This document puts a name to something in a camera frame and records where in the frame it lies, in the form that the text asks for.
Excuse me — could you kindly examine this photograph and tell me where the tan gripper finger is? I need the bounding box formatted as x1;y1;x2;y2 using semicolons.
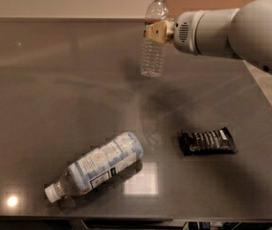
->
145;20;174;44

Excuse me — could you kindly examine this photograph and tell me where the clear water bottle red label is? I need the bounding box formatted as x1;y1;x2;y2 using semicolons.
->
140;0;170;78

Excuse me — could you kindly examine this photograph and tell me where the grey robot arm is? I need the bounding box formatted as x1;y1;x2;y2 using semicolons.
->
145;0;272;75

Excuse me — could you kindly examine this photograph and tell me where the blue labelled water bottle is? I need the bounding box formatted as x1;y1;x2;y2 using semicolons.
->
45;131;144;203

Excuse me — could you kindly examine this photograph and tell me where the black snack bar wrapper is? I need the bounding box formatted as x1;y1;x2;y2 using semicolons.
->
179;127;238;156

